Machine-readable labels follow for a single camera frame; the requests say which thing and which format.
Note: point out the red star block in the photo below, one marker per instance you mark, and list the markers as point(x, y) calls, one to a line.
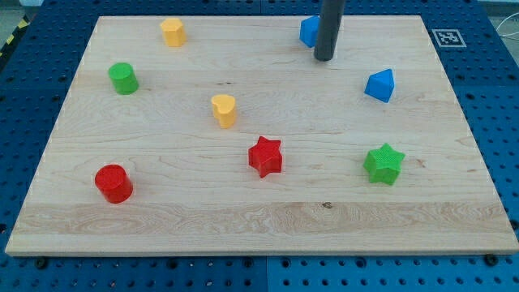
point(265, 156)

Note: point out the green star block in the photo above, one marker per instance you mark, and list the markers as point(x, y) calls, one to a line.
point(383, 164)

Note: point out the yellow heart block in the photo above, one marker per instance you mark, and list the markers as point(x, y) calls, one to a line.
point(224, 110)

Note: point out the light wooden board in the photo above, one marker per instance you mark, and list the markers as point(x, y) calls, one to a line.
point(194, 193)

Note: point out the blue cube block behind rod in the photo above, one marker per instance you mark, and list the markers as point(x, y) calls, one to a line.
point(308, 30)

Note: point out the blue pyramid-like block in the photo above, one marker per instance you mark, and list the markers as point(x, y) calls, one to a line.
point(381, 85)

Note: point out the yellow hexagon block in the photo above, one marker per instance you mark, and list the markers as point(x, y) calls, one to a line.
point(173, 32)

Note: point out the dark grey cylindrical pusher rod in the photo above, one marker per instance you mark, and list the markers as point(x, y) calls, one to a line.
point(330, 21)

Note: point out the red cylinder block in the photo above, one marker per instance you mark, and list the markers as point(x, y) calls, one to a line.
point(113, 183)

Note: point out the green cylinder block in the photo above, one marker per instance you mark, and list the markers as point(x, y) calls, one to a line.
point(123, 78)

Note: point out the white fiducial marker tag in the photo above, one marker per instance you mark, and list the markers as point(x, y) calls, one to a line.
point(448, 38)

